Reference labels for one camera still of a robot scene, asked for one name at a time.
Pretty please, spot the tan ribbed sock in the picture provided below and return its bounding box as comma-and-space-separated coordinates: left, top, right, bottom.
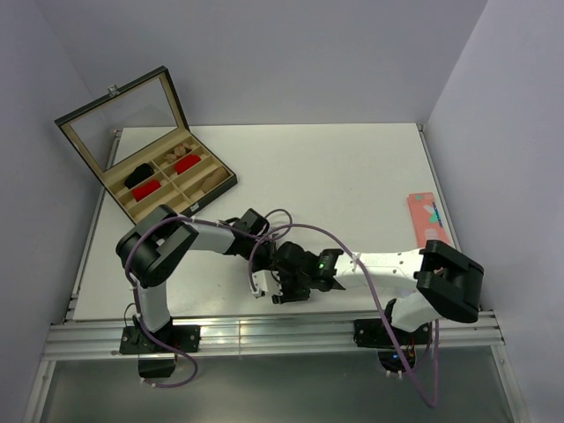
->
200, 167, 229, 194

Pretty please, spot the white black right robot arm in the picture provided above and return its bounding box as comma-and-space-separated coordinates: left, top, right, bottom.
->
271, 240, 484, 344

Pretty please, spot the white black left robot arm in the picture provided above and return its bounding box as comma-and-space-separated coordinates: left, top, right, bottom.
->
115, 205, 276, 352

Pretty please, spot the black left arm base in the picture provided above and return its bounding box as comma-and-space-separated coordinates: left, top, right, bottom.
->
118, 321, 201, 382

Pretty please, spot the red rolled sock right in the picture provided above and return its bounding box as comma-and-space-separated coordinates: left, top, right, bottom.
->
174, 154, 201, 174

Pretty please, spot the red rolled sock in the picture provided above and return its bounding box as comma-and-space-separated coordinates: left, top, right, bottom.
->
132, 180, 161, 202
174, 154, 201, 174

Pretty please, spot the beige rolled sock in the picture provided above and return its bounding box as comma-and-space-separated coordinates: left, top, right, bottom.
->
165, 143, 192, 163

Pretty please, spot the red rolled sock left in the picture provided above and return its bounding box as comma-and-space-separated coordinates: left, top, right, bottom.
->
132, 180, 161, 202

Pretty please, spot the black rolled sock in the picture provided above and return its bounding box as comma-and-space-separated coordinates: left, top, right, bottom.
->
123, 163, 154, 189

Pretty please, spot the pink patterned sock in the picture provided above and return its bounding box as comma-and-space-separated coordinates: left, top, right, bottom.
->
407, 192, 451, 248

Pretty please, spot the black compartment storage box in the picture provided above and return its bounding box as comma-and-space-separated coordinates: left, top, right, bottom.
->
55, 66, 238, 222

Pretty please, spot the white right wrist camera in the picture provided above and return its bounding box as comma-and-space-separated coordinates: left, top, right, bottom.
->
250, 270, 282, 298

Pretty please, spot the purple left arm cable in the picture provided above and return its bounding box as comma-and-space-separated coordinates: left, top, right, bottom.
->
122, 209, 294, 389

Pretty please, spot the aluminium rail frame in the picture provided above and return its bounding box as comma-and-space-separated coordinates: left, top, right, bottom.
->
41, 125, 530, 423

